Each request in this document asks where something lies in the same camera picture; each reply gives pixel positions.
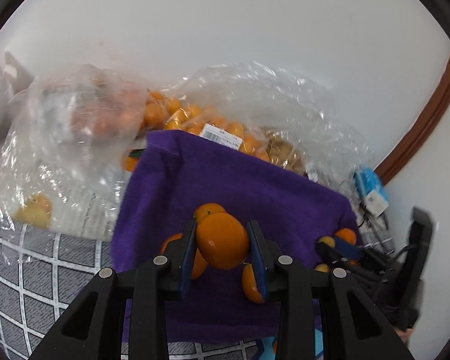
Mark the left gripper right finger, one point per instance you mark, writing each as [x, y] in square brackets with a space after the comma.
[352, 326]

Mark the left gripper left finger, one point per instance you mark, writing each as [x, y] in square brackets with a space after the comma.
[132, 302]

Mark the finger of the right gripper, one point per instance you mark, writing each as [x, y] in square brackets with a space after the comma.
[334, 259]
[346, 249]

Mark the orange mandarin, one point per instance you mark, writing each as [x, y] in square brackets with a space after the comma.
[200, 264]
[249, 285]

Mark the right hand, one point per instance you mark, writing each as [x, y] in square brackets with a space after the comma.
[404, 335]

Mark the yellow loquat upper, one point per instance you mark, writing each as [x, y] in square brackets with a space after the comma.
[327, 240]

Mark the yellow loquat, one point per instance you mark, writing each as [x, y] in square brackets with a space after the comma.
[327, 240]
[322, 268]

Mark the yellow loquat lower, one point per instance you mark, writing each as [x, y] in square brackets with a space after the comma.
[322, 268]

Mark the medium orange on towel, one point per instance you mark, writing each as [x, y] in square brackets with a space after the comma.
[347, 235]

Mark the blue star patch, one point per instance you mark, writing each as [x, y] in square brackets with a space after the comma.
[265, 348]

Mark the white blue tissue pack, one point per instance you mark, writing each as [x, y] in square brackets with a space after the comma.
[371, 191]

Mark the grey checked bed cover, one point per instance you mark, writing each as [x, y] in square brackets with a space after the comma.
[40, 274]

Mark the small orange on towel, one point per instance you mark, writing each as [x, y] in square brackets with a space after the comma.
[207, 209]

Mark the purple towel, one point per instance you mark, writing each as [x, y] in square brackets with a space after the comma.
[179, 173]

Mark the clear plastic fruit bag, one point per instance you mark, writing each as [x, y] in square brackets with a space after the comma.
[280, 117]

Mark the clear plastic bag left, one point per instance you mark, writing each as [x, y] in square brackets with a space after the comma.
[61, 164]

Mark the barcode label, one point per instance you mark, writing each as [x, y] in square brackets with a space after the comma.
[221, 137]

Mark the white paper bag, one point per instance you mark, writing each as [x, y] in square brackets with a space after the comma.
[13, 79]

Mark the brown wooden door frame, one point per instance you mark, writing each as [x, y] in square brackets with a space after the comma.
[419, 132]

